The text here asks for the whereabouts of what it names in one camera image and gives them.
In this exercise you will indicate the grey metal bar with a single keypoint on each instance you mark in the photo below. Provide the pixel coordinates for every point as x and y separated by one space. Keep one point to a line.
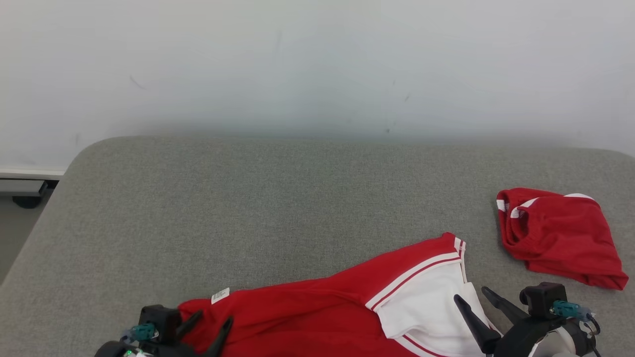
22 187

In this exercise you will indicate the red and white jersey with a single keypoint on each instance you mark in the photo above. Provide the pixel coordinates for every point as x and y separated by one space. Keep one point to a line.
322 312

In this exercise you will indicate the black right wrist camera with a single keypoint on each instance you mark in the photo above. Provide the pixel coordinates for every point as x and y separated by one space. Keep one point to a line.
540 300

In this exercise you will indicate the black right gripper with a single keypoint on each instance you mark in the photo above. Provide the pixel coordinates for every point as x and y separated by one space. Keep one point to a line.
523 337

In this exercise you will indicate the red shorts with white stripe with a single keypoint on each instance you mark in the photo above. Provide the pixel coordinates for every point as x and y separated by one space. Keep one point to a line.
560 238

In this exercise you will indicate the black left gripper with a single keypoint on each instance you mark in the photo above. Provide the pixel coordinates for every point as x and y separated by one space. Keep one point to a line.
158 349

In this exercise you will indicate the black furniture foot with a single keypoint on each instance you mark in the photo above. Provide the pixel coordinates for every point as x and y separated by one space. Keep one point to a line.
27 202

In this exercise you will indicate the white wall baseboard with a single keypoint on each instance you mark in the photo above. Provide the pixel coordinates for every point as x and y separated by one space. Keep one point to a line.
30 174

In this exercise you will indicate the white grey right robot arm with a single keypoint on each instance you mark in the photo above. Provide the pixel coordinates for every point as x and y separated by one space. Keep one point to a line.
565 342

